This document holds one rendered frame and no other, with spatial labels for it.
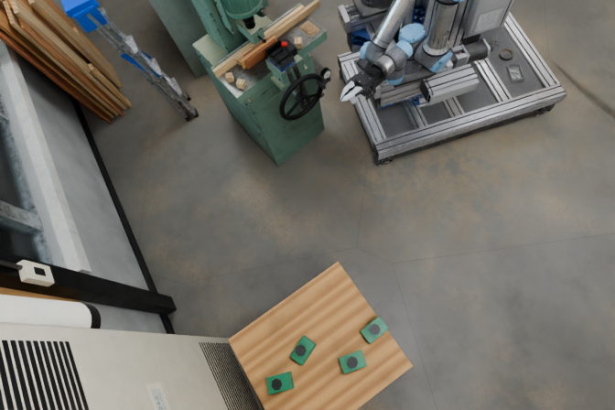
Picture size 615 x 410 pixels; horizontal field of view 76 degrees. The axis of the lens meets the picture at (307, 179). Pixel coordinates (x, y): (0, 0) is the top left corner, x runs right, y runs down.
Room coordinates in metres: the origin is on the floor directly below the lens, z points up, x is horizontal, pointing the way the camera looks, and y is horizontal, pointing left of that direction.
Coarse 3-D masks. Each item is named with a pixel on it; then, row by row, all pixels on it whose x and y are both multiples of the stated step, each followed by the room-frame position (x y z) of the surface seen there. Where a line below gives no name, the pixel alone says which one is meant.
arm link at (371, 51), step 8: (400, 0) 1.15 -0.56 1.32; (408, 0) 1.13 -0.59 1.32; (392, 8) 1.15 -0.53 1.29; (400, 8) 1.13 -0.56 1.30; (408, 8) 1.13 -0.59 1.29; (384, 16) 1.15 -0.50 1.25; (392, 16) 1.12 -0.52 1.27; (400, 16) 1.11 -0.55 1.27; (384, 24) 1.12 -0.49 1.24; (392, 24) 1.11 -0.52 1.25; (400, 24) 1.11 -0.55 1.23; (376, 32) 1.13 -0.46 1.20; (384, 32) 1.10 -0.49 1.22; (392, 32) 1.09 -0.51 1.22; (376, 40) 1.10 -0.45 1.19; (384, 40) 1.08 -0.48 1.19; (368, 48) 1.11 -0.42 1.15; (376, 48) 1.08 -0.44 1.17; (384, 48) 1.07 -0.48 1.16; (368, 56) 1.08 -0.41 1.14; (376, 56) 1.06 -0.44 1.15
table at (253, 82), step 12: (300, 24) 1.60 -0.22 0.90; (288, 36) 1.55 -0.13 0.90; (300, 36) 1.52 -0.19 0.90; (312, 36) 1.50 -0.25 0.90; (324, 36) 1.50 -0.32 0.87; (312, 48) 1.46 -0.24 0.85; (264, 60) 1.44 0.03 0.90; (240, 72) 1.41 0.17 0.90; (252, 72) 1.39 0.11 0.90; (264, 72) 1.36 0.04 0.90; (228, 84) 1.36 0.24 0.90; (252, 84) 1.32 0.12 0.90; (264, 84) 1.33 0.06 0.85; (276, 84) 1.30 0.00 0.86; (288, 84) 1.28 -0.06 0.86; (240, 96) 1.27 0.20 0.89
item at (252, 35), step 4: (236, 20) 1.58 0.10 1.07; (240, 20) 1.58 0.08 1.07; (236, 24) 1.59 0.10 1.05; (240, 24) 1.55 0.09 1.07; (256, 24) 1.52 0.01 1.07; (240, 28) 1.56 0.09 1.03; (244, 28) 1.52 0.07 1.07; (252, 28) 1.50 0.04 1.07; (256, 28) 1.49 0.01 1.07; (260, 28) 1.49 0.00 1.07; (244, 32) 1.52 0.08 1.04; (248, 32) 1.49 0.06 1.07; (252, 32) 1.48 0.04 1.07; (256, 32) 1.48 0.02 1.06; (260, 32) 1.48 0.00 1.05; (248, 36) 1.50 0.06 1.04; (252, 36) 1.46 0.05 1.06; (256, 36) 1.47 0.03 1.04; (260, 36) 1.48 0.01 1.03; (252, 40) 1.47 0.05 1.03; (256, 40) 1.47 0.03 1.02; (260, 40) 1.48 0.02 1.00
